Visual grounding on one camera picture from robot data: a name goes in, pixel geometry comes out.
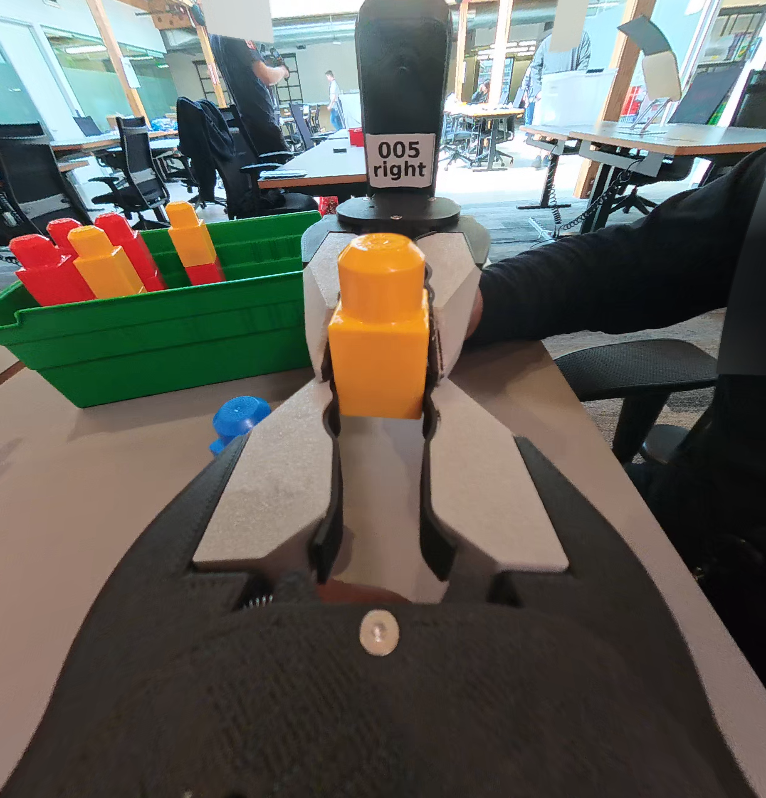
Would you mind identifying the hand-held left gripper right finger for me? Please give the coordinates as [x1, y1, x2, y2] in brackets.
[418, 378, 571, 584]

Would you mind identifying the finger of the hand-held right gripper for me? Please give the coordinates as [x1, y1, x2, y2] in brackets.
[418, 232, 484, 382]
[302, 237, 349, 382]

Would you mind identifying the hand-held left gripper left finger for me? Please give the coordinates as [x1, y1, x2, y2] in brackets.
[191, 378, 346, 584]

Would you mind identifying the yellow mega block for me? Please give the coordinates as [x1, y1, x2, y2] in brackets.
[68, 225, 144, 300]
[166, 202, 218, 269]
[329, 234, 431, 420]

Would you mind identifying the blue mega block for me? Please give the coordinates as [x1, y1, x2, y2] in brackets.
[209, 396, 274, 457]

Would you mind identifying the person's right forearm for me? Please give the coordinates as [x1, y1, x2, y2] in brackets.
[468, 144, 766, 350]

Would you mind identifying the person's right hand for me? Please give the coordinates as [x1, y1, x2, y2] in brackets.
[463, 281, 486, 346]

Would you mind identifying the wooden office desk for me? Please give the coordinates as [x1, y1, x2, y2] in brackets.
[446, 105, 525, 170]
[523, 121, 766, 234]

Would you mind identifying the green plastic bin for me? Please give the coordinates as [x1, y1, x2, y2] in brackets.
[0, 210, 321, 409]

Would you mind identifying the black office chair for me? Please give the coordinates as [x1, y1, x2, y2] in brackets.
[94, 116, 172, 228]
[0, 121, 82, 244]
[556, 340, 721, 465]
[178, 98, 315, 219]

